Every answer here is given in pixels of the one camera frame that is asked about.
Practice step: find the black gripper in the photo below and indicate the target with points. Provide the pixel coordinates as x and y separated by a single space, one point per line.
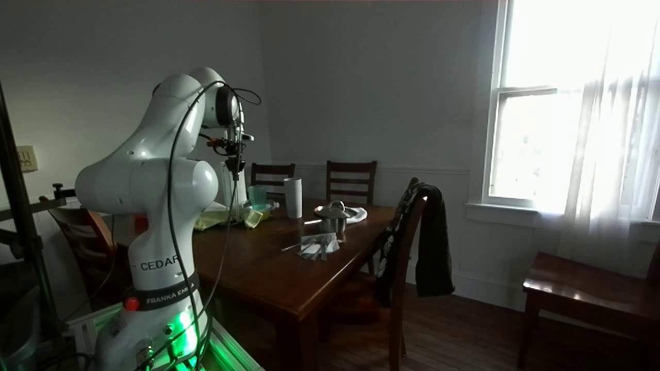
237 146

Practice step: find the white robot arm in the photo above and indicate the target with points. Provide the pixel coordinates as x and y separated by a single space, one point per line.
152 185

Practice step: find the wooden dining chair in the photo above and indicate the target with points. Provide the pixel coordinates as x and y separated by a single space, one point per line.
272 175
90 247
404 275
352 182

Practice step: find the green cup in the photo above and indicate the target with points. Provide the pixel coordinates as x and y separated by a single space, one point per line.
259 197

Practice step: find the yellow-green cloth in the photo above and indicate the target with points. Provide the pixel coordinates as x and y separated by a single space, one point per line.
251 216

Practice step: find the white paper towel roll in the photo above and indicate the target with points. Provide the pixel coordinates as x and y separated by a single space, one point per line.
294 199

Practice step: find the silver cutlery piece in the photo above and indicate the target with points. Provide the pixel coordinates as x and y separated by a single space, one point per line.
291 247

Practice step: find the white paper napkin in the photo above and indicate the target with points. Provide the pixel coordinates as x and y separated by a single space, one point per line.
321 247

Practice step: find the black tripod stand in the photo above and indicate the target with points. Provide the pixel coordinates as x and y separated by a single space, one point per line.
21 227

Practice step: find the bright dining room window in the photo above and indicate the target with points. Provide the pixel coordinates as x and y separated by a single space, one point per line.
537 103

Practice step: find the wooden bench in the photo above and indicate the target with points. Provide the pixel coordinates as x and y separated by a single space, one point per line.
585 296

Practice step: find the white sheer curtain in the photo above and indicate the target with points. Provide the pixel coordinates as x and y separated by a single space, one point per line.
620 124

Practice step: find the light switch plate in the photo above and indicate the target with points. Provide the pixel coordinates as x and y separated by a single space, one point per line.
28 160

